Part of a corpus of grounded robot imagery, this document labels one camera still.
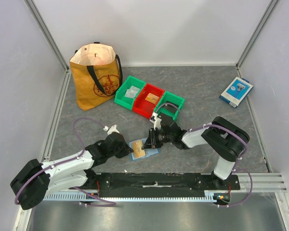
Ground blue leather card holder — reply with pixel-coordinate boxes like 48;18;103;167
130;149;160;161

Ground gold credit card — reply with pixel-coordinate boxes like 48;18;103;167
131;140;146;159

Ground silver credit card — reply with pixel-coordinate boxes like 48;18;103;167
125;89;138;99

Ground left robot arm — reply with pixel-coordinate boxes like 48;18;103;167
10;132;133;210

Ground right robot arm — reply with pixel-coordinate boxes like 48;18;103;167
142;116;250;190

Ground upper black card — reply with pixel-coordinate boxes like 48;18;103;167
163;102;178;116

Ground gold card in bin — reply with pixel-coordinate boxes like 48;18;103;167
145;93;159;104

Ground silver card in bin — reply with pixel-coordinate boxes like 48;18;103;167
129;86;140;97

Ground red plastic bin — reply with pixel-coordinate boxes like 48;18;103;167
132;83;165;119

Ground right green plastic bin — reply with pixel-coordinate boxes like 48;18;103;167
154;91;185;121

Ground green plastic bin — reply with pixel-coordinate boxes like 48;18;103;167
154;91;185;121
114;76;146;110

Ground left green plastic bin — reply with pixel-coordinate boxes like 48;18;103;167
114;76;146;110

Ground brown Trader Joe's paper bag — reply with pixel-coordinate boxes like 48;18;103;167
69;42;123;111

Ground blue razor box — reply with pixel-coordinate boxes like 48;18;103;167
219;77;253;108

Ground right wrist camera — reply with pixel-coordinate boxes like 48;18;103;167
149;112;161;129

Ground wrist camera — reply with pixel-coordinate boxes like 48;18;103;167
149;112;161;129
103;125;120;135

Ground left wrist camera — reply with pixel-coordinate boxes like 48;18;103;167
103;125;120;135

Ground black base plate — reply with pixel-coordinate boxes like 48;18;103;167
80;173;240;197

